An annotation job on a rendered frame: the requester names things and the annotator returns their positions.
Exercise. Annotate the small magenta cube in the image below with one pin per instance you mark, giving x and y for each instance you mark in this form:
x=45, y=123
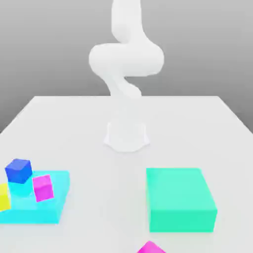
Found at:
x=43, y=188
x=150, y=248

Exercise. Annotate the small blue cube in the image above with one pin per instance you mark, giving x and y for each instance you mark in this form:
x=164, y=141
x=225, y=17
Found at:
x=18, y=171

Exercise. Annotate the small cyan cube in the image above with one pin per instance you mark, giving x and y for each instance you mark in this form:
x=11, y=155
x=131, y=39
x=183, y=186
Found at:
x=20, y=188

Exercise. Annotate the small yellow cube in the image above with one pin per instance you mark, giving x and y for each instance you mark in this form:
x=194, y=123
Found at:
x=3, y=197

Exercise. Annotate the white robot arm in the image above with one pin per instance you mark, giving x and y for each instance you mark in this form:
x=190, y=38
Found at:
x=126, y=59

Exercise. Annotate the large green box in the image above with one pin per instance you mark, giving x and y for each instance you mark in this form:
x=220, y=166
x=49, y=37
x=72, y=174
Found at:
x=177, y=193

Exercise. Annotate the large cyan box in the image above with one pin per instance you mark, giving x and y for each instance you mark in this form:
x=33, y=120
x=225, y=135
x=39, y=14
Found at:
x=35, y=211

